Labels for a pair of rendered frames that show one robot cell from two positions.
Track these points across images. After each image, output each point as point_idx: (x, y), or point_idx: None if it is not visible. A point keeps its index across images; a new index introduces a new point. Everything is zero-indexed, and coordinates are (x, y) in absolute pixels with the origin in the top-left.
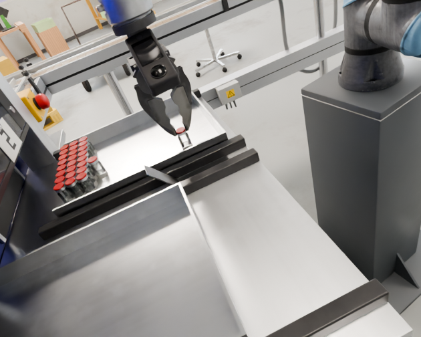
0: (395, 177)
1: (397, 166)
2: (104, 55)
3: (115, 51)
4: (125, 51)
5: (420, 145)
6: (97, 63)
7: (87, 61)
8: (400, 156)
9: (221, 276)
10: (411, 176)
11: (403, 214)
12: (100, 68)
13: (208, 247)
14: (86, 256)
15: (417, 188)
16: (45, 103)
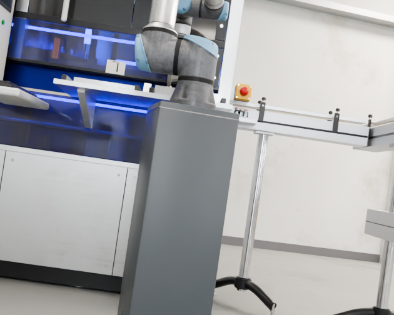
0: (139, 180)
1: (141, 169)
2: (393, 127)
3: None
4: None
5: (146, 165)
6: (389, 133)
7: (387, 127)
8: (143, 159)
9: (91, 81)
10: (141, 197)
11: (132, 245)
12: (388, 138)
13: (102, 82)
14: None
15: (139, 222)
16: (240, 90)
